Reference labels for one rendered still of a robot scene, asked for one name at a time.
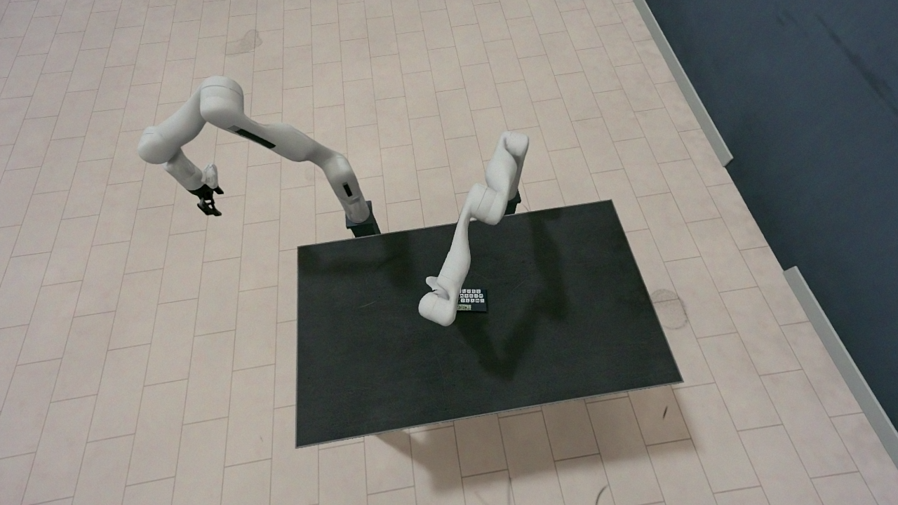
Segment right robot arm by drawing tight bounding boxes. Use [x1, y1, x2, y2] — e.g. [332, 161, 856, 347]
[138, 76, 370, 223]

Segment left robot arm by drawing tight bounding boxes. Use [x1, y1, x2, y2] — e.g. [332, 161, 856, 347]
[419, 131, 530, 326]

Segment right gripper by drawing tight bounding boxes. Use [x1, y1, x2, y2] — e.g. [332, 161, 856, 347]
[187, 184, 224, 217]

